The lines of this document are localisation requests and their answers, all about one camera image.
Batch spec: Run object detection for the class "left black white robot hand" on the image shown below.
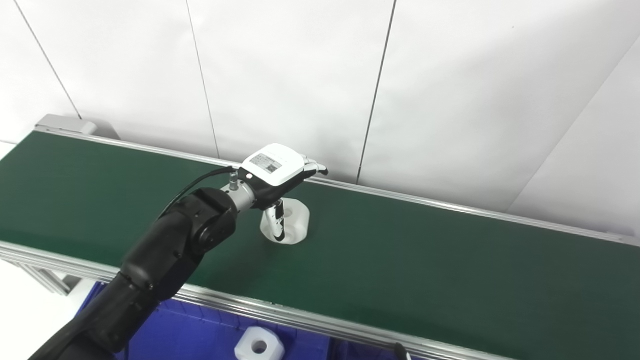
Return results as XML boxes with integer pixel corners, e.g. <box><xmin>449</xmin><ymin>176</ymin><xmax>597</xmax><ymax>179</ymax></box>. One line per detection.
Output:
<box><xmin>237</xmin><ymin>143</ymin><xmax>329</xmax><ymax>242</ymax></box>

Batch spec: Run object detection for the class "white round plastic part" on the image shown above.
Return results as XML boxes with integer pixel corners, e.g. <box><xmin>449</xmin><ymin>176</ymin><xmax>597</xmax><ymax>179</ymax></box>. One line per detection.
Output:
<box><xmin>259</xmin><ymin>198</ymin><xmax>311</xmax><ymax>246</ymax></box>

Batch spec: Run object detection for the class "green conveyor belt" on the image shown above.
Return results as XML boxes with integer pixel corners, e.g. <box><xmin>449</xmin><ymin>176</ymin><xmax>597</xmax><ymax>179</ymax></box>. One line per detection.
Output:
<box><xmin>0</xmin><ymin>126</ymin><xmax>640</xmax><ymax>360</ymax></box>

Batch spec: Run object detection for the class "white blocky part with hole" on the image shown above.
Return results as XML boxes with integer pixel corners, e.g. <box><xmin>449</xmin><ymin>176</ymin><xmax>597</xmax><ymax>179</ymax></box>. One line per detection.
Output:
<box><xmin>234</xmin><ymin>326</ymin><xmax>286</xmax><ymax>360</ymax></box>

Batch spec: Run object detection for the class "grey conveyor motor housing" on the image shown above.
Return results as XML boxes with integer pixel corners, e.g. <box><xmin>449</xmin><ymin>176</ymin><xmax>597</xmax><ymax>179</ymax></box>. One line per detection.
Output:
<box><xmin>34</xmin><ymin>114</ymin><xmax>99</xmax><ymax>136</ymax></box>

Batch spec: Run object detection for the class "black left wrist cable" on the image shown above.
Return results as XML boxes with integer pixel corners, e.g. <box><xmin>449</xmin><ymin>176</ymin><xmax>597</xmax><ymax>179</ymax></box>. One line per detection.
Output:
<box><xmin>156</xmin><ymin>166</ymin><xmax>239</xmax><ymax>222</ymax></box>

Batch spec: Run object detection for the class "aluminium conveyor support frame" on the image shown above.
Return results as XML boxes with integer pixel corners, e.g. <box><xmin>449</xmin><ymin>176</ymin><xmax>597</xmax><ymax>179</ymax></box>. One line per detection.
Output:
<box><xmin>0</xmin><ymin>249</ymin><xmax>83</xmax><ymax>297</ymax></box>

